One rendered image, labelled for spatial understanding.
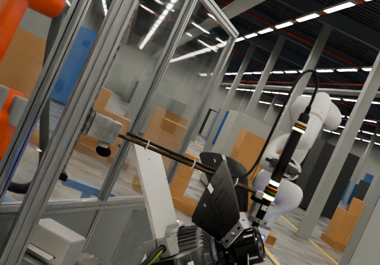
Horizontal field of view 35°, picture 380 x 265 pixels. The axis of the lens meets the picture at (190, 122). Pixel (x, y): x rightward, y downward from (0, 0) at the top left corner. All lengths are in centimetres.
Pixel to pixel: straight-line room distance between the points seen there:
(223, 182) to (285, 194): 93
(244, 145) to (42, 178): 844
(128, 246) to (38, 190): 37
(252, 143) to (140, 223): 826
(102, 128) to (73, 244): 45
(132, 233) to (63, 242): 23
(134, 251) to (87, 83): 58
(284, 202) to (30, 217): 125
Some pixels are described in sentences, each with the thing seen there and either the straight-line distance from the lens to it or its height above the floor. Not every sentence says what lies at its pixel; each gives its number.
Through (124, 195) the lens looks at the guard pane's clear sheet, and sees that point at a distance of 298.
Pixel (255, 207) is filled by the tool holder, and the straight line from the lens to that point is 208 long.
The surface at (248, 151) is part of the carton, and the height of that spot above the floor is 129.
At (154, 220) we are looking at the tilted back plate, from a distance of 194.
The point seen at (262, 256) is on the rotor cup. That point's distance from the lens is 199.
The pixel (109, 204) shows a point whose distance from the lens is 284.
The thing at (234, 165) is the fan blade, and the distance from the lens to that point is 218.
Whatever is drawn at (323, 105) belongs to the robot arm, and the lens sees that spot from 250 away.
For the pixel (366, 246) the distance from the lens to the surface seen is 389.
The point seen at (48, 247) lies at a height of 92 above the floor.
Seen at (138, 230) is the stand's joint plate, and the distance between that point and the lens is 203.
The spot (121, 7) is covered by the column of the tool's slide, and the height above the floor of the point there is 172.
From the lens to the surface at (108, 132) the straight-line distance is 186.
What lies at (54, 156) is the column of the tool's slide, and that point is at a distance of 185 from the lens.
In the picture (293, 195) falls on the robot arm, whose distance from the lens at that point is 273.
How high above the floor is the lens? 153
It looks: 1 degrees down
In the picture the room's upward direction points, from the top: 24 degrees clockwise
